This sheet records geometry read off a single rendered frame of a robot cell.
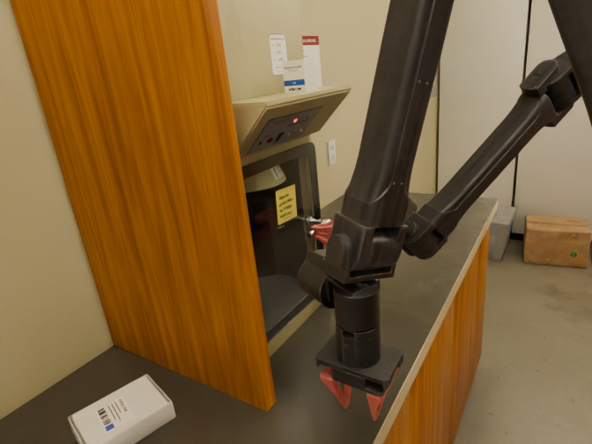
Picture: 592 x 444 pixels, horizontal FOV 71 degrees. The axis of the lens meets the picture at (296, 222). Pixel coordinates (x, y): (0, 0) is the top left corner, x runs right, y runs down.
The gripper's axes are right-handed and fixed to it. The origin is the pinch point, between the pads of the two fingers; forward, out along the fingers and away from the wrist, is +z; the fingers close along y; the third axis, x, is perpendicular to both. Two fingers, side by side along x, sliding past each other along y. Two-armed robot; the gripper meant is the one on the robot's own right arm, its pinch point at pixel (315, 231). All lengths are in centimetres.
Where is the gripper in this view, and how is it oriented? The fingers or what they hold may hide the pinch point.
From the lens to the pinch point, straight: 96.2
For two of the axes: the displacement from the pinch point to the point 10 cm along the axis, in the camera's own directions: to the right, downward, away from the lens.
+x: -5.2, 3.6, -7.8
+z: -8.5, -1.0, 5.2
